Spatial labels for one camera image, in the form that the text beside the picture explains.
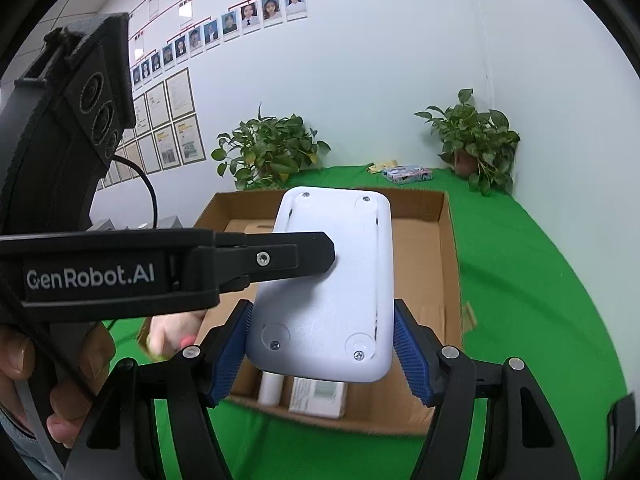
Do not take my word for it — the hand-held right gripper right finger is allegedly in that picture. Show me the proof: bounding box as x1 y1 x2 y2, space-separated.
393 298 581 480

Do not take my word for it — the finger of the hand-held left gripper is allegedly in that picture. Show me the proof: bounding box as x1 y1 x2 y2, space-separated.
196 231 336 294

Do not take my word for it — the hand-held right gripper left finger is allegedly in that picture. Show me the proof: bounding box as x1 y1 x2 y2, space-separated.
65 299 254 480

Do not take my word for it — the white tube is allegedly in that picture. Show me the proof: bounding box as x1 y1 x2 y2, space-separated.
257 371 284 407

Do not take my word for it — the white plastic device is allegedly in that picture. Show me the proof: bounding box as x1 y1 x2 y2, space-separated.
245 186 393 384

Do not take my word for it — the large cardboard box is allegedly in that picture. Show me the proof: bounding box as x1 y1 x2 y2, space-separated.
191 189 466 436

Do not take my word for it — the white printed box green label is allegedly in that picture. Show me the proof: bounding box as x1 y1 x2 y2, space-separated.
289 377 348 419

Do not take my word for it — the person's left forearm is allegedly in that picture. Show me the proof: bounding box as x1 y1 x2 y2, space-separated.
0 405 51 480

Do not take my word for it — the person's left hand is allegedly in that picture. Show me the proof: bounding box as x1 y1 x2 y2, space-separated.
0 322 117 448

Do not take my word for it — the pink plush toy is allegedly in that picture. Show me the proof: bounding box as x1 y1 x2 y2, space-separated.
141 308 208 362

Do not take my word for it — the bushy potted green plant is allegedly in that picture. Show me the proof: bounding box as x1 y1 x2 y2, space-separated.
211 102 332 192

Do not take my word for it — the grey box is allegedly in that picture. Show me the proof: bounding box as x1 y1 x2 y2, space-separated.
90 215 182 232

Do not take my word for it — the green table cloth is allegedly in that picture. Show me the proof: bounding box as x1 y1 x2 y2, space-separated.
100 162 631 480

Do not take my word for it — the colourful tissue pack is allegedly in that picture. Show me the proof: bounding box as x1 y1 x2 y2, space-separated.
381 164 433 183

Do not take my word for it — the potted green plant brown pot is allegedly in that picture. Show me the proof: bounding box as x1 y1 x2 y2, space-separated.
414 89 521 196

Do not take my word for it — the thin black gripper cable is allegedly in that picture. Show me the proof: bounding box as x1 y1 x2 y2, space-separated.
111 155 160 231

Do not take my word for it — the group of framed wall certificates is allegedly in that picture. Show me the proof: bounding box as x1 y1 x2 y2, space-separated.
92 66 207 191

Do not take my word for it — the grey strap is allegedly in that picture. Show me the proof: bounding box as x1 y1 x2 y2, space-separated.
12 377 66 480

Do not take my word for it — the wall chart of portrait photos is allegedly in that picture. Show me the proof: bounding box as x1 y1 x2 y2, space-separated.
127 0 309 88

